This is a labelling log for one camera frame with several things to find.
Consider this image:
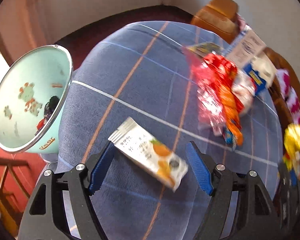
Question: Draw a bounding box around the red wrapper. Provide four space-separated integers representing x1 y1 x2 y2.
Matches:
183 47 244 148

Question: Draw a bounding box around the brown leather sofa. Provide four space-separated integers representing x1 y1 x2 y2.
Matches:
263 47 300 131

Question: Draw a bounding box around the black knitted cloth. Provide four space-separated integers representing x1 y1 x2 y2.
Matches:
44 96 59 120

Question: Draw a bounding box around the blue plaid tablecloth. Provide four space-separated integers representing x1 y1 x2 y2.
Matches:
56 21 282 239

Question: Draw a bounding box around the dark yellow flat packet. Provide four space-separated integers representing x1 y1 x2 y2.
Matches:
186 42 223 57

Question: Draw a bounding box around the tall white carton box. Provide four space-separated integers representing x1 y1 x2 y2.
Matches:
222 25 266 68

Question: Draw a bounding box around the yellow crumpled wrapper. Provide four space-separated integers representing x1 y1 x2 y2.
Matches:
283 123 300 171

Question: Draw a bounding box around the pink floral cushion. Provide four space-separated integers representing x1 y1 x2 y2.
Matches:
276 69 300 124
236 14 250 32

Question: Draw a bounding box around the orange leather armchair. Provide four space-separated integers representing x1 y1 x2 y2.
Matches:
191 0 239 44

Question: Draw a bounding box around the mint green trash bin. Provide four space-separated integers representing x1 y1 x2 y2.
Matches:
0 44 73 154

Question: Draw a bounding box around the white orange snack packet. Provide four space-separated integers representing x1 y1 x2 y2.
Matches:
108 117 188 191

